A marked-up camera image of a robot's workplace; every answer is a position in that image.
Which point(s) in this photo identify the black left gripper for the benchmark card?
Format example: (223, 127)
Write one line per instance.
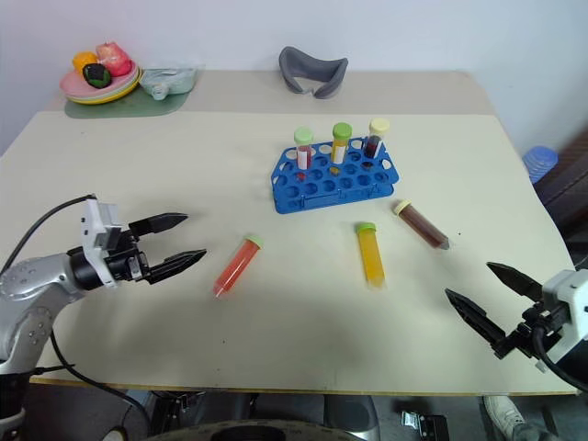
(124, 264)

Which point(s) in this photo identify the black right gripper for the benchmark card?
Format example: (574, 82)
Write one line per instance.
(535, 333)

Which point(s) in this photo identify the dark rounded robot base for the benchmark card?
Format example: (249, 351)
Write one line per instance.
(275, 418)

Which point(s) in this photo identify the red test tube, green cap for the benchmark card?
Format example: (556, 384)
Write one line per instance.
(236, 266)

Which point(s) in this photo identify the brown test tube, beige cap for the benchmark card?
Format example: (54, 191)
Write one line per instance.
(422, 227)

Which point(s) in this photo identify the yellow test tube, green cap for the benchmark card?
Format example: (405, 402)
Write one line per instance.
(372, 257)

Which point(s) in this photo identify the blue test tube rack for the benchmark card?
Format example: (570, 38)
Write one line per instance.
(294, 202)

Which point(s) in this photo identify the white shoe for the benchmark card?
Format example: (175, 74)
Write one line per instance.
(503, 413)

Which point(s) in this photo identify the dark brown furniture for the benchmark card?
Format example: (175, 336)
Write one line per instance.
(569, 184)

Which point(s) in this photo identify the green table mat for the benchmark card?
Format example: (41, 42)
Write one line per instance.
(151, 106)

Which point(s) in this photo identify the blue water bottle cap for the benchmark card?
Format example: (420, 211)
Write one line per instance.
(541, 163)

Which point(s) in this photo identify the yellow plate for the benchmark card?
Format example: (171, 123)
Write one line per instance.
(110, 100)

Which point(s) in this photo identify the green plate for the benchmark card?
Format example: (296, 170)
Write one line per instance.
(120, 93)

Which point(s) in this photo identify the labelled red tube, light-green cap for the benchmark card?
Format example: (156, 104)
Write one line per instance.
(304, 154)

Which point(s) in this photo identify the plate stack with toy food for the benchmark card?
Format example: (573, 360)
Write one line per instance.
(73, 87)

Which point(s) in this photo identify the black and green toy fruit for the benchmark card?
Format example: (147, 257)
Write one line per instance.
(95, 75)

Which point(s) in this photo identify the pink toy fruit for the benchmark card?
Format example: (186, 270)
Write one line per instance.
(115, 59)

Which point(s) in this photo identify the labelled yellow tube, green cap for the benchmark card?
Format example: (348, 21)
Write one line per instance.
(340, 144)

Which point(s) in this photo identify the dark red tube, pale-yellow cap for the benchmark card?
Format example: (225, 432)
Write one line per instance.
(374, 142)

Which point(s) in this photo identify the orange toy fruit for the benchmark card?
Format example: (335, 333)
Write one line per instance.
(84, 59)

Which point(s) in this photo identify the grey foam face pad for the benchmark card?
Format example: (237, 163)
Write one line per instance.
(294, 73)

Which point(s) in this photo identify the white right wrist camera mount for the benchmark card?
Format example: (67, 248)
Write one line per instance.
(567, 298)

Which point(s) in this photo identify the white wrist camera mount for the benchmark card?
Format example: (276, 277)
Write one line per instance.
(94, 220)
(567, 298)

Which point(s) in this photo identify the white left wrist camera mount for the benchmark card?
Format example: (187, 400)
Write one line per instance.
(94, 220)

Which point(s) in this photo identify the metal bracket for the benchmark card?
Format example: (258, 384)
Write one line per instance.
(422, 421)

